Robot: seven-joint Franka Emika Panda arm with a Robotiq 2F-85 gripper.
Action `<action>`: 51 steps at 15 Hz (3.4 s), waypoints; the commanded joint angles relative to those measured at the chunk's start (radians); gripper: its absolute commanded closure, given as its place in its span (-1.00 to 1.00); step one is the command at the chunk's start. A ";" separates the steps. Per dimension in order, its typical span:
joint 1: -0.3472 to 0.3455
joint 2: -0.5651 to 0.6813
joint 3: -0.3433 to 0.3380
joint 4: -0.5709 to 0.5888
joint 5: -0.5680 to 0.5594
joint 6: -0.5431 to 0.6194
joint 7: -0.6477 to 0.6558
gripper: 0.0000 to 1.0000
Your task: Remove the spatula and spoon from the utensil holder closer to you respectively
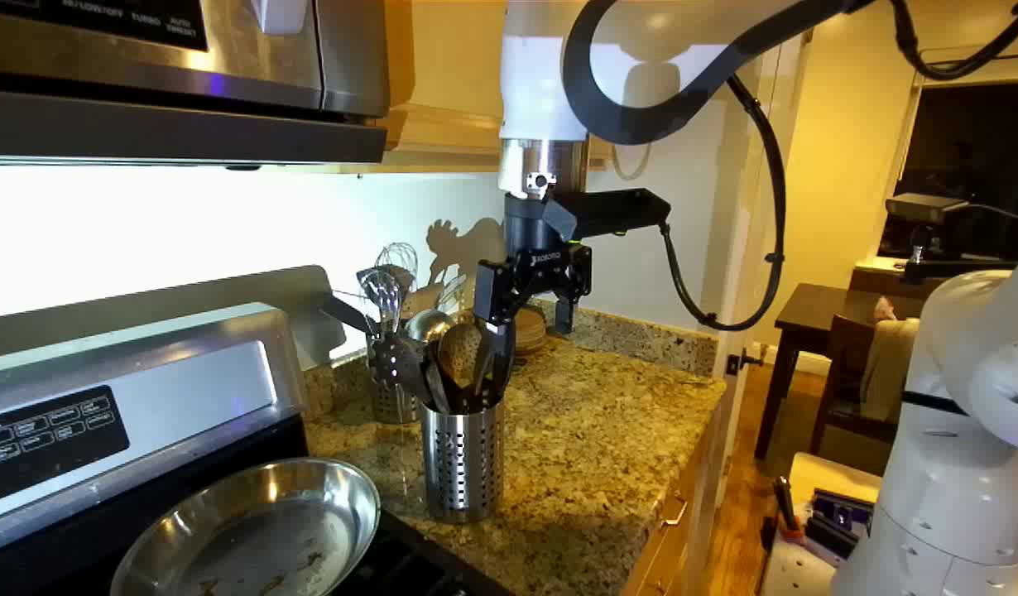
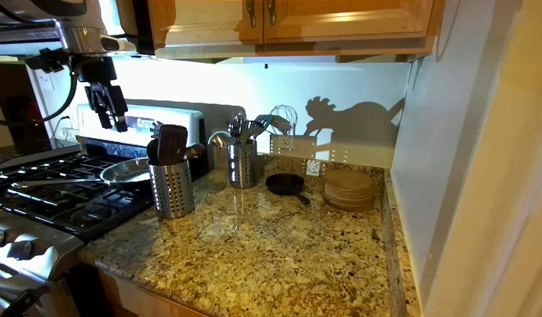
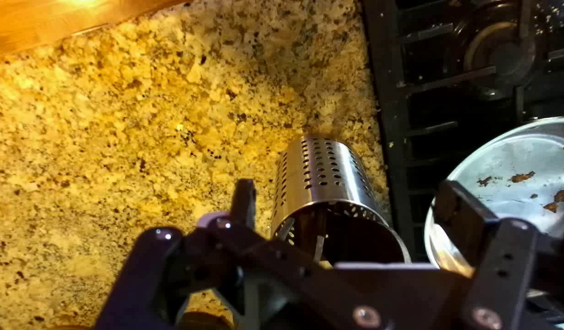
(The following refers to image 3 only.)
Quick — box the black gas stove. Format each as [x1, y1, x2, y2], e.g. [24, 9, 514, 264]
[359, 0, 564, 330]

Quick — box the perforated steel utensil holder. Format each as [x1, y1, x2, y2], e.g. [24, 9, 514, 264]
[269, 135, 411, 267]

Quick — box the steel spatula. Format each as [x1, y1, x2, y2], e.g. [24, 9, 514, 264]
[276, 217, 296, 241]

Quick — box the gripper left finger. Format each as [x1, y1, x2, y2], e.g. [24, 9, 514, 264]
[93, 179, 361, 330]

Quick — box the stove burner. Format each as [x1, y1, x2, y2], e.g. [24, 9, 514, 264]
[463, 20, 540, 88]

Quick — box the steel frying pan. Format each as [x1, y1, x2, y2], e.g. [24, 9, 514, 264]
[424, 115, 564, 278]

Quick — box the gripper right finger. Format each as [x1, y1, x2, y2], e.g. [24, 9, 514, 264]
[432, 180, 564, 330]

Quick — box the steel spoon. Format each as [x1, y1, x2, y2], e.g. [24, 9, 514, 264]
[312, 235, 327, 263]

